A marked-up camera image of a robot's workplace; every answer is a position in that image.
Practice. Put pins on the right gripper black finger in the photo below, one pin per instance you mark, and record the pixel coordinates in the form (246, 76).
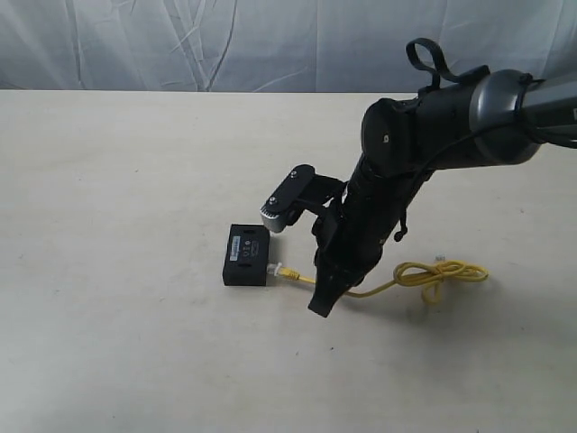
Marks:
(331, 284)

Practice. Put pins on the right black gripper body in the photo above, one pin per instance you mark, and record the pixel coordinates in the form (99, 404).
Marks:
(350, 237)

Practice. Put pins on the small black electronic box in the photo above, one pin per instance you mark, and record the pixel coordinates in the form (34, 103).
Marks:
(247, 256)

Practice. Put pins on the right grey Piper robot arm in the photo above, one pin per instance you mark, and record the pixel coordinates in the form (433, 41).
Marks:
(479, 118)

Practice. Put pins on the grey wrinkled backdrop cloth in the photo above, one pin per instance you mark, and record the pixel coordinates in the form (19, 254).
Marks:
(272, 46)

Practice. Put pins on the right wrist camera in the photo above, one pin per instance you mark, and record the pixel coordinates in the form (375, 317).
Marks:
(302, 190)

